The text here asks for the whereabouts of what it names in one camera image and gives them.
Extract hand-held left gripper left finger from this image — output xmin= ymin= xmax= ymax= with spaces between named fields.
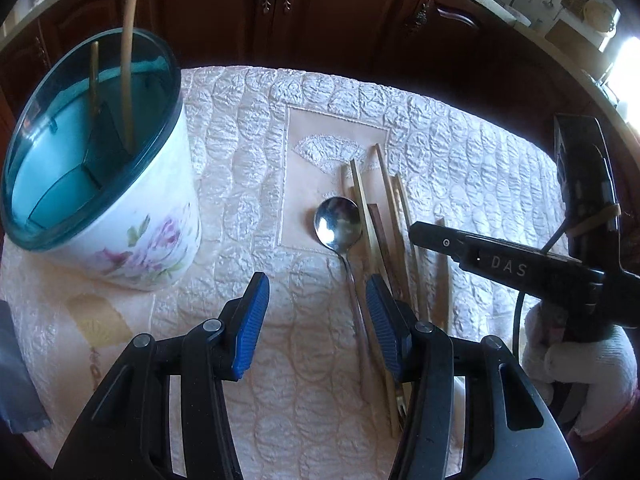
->
xmin=52 ymin=272 xmax=271 ymax=480

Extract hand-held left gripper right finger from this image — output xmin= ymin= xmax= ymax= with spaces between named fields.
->
xmin=365 ymin=275 xmax=546 ymax=480

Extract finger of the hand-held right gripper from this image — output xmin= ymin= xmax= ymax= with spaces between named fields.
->
xmin=409 ymin=221 xmax=606 ymax=306

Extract metal spoon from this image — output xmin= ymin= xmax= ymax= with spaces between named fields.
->
xmin=314 ymin=196 xmax=383 ymax=411

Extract pile of wooden chopsticks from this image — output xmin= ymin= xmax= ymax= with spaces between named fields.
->
xmin=340 ymin=144 xmax=451 ymax=438

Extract floral utensil holder teal rim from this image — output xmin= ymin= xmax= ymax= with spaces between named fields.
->
xmin=0 ymin=29 xmax=202 ymax=292

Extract person's right hand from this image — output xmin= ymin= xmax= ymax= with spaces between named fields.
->
xmin=522 ymin=304 xmax=638 ymax=436

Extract wooden cutting board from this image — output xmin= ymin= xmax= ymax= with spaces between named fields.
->
xmin=544 ymin=19 xmax=610 ymax=55

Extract white quilted tablecloth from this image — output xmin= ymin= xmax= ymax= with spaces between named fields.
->
xmin=0 ymin=65 xmax=576 ymax=480

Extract dark grey cloth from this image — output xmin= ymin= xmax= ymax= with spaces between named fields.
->
xmin=0 ymin=300 xmax=50 ymax=433

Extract brown wooden base cabinets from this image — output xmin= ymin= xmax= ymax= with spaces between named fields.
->
xmin=0 ymin=0 xmax=640 ymax=211

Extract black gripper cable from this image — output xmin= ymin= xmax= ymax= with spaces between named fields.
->
xmin=512 ymin=220 xmax=573 ymax=361

